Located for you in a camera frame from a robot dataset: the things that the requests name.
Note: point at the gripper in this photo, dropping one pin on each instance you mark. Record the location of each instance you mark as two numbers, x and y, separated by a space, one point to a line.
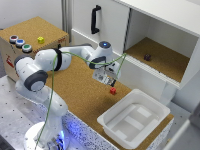
106 74

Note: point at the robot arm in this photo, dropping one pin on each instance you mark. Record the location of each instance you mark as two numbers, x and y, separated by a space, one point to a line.
50 60

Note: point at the pink block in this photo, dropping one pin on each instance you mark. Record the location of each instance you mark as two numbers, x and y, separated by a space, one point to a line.
113 90

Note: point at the purple block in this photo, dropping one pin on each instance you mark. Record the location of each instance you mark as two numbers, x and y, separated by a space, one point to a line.
147 57

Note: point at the yellow block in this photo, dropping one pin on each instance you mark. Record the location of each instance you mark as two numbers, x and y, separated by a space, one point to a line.
41 40

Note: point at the white sliding door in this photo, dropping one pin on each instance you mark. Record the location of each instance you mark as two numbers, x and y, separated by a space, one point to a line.
106 25

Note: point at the white plastic box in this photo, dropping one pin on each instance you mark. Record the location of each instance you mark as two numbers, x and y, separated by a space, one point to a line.
135 120

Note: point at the white cabinet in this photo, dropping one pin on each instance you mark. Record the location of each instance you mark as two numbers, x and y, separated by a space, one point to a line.
160 36

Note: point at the wooden drawer box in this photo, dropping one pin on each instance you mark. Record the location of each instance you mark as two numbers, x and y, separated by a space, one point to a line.
30 40

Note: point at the green button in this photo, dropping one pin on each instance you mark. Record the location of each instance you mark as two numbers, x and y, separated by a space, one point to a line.
26 47

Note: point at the blue button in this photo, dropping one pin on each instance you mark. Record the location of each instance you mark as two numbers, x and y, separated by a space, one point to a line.
20 42

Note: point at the red button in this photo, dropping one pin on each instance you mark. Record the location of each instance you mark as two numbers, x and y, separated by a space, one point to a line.
13 38

